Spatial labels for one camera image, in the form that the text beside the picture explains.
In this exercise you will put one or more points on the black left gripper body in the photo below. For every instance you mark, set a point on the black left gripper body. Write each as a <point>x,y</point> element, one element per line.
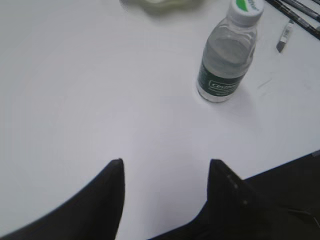
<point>294,187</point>

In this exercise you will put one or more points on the black marker pen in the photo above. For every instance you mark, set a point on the black marker pen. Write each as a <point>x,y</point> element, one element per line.
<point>277,4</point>
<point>303,8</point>

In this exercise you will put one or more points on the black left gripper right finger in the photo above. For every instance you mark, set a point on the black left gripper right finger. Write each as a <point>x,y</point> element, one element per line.
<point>232,211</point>

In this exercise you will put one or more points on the translucent green wavy plate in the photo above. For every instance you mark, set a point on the translucent green wavy plate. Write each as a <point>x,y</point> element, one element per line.
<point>161,7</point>

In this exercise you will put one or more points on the clear water bottle green label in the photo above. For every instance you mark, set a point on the clear water bottle green label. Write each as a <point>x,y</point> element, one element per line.
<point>229,51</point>

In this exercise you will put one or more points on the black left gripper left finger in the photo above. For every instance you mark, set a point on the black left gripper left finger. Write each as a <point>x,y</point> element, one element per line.
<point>94,213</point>

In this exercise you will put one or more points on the grey eraser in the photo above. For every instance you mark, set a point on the grey eraser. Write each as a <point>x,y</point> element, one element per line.
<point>285,36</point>

